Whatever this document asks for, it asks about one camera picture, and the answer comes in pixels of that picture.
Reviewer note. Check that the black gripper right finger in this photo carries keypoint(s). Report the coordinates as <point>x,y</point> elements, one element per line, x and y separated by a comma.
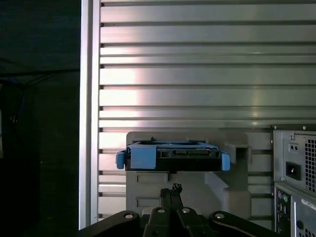
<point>187,222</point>

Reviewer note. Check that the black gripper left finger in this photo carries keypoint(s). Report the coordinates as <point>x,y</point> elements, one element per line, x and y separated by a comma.
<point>160,222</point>

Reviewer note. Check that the hard disk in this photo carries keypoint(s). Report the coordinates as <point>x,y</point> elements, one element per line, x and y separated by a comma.
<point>143,158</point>

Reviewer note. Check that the grey parts rack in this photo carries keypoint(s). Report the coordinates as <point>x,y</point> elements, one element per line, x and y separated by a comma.
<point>232,202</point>

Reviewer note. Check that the black PC case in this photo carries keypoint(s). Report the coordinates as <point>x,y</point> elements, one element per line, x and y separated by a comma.
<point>281,153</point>

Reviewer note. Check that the grey power supply unit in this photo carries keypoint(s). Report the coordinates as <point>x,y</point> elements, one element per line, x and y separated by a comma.
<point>293,148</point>

